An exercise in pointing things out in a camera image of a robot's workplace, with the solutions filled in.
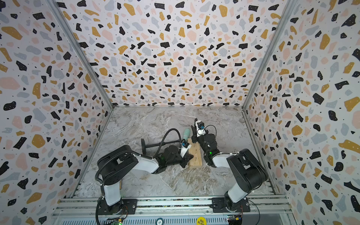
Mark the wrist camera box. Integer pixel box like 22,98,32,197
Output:
195,120,206,137
180,139,191,158

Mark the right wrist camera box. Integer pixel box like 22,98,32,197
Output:
195,120,206,137

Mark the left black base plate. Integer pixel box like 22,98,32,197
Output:
96,199,138,216

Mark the black disc stand rod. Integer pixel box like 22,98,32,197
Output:
141,139,180,155

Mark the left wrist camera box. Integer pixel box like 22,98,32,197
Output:
180,139,191,158

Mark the black corrugated cable conduit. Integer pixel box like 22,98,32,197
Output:
95,128,183,183

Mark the wooden plank block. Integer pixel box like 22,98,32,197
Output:
187,138,203,168

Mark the aluminium rail frame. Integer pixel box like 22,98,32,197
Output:
49,195,296,225

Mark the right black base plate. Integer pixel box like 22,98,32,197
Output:
210,197,250,213

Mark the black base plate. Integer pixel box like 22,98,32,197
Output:
96,199,138,216
210,197,250,213

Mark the yellow round sticker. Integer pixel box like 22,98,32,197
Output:
196,217,207,225

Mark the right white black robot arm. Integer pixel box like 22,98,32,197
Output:
192,134,269,208

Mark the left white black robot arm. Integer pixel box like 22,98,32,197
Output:
95,145,194,207

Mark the mint green handle tool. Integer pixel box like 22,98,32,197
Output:
182,128,191,141

